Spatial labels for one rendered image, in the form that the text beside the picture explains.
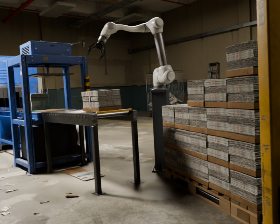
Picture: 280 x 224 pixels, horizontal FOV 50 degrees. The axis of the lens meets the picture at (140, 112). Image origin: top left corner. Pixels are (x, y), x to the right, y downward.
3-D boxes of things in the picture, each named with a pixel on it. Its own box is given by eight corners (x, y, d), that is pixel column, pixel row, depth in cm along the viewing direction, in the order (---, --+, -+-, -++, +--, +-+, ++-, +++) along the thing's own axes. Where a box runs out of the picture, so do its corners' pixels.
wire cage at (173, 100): (185, 116, 1126) (182, 70, 1115) (169, 118, 1074) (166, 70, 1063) (162, 115, 1220) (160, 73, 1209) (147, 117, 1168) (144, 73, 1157)
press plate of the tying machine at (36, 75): (74, 75, 436) (74, 73, 436) (36, 75, 402) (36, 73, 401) (58, 78, 479) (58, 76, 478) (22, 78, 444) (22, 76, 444)
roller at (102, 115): (130, 114, 332) (130, 110, 332) (93, 118, 303) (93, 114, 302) (127, 114, 336) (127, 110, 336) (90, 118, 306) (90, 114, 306)
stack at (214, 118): (194, 174, 355) (191, 103, 350) (270, 207, 246) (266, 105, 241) (164, 178, 341) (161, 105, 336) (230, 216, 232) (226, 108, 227)
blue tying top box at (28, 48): (72, 57, 439) (71, 43, 438) (31, 55, 402) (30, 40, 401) (59, 60, 475) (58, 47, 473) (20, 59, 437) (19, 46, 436)
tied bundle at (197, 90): (222, 104, 296) (221, 80, 295) (241, 104, 268) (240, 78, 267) (187, 106, 284) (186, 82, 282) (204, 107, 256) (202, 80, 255)
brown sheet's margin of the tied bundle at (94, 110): (122, 110, 334) (121, 106, 333) (99, 111, 316) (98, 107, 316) (114, 109, 346) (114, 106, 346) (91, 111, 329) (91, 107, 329)
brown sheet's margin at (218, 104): (241, 103, 269) (240, 98, 268) (265, 104, 242) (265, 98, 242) (204, 106, 254) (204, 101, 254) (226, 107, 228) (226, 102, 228)
